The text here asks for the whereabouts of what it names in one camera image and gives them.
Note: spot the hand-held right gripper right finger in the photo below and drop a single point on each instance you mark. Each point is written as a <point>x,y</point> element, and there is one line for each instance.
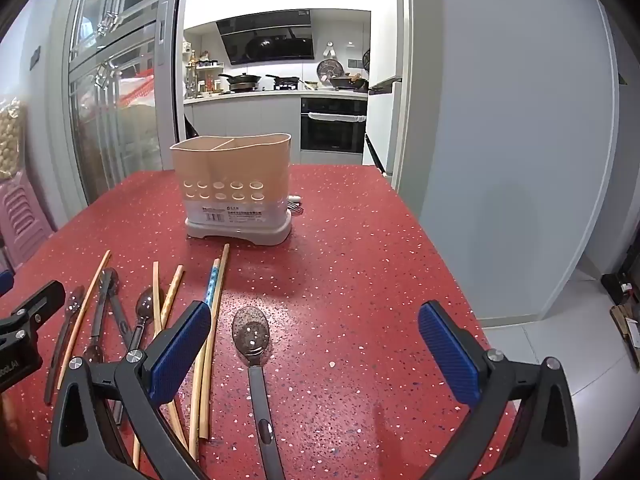
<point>445,355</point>

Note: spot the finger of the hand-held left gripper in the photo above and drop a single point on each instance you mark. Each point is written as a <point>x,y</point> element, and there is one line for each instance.
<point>5,282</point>
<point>40,300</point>

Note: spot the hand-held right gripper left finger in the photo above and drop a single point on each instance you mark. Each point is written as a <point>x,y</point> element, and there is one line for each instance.
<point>182,345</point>

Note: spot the plain wooden chopstick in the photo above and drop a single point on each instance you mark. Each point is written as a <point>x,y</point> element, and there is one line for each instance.
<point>85,315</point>
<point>157,300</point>
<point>222,270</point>

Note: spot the blue patterned chopstick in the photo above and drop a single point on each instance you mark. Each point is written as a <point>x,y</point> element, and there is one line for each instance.
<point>212,280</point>

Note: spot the beige plastic cutlery holder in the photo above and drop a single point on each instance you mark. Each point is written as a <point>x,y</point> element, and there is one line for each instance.
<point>230,175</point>

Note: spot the pink plastic stool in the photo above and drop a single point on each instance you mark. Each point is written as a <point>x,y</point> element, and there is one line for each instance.
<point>25,215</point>

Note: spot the clear bag of nuts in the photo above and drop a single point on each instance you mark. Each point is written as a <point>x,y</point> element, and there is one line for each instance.
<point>10,135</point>

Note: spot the metal fork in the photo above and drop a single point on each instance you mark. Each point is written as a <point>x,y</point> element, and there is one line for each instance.
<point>296,206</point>

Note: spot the flattened cardboard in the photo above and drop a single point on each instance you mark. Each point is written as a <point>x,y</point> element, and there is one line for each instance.
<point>627,335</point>

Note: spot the glass sliding door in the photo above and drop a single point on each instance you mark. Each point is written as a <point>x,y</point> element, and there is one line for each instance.
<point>125,110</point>

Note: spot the grey kitchen base cabinet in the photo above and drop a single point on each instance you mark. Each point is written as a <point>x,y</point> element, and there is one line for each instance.
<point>240,120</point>

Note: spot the white refrigerator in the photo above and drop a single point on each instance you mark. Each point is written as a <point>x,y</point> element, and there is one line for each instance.
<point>385,120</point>

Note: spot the built-in black oven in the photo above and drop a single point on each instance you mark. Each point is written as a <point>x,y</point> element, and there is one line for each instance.
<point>332,130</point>

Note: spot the spice rack with bottles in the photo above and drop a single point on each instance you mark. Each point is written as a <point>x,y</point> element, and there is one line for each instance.
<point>200,75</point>

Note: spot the black frying pan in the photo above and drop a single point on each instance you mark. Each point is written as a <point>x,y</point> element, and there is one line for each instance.
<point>285,81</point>

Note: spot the black wok with food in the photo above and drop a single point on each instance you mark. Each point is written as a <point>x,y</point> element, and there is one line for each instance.
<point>347,82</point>

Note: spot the dark round fan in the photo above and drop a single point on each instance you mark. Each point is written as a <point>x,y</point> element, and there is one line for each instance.
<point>366,60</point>

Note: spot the black range hood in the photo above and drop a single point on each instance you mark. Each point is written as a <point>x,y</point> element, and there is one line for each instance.
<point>270,40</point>

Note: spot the dark wall switch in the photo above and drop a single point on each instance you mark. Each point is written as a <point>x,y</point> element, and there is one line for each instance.
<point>35,57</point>

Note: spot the white wall hook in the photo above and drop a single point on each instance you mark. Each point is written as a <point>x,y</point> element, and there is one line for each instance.
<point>329,50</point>

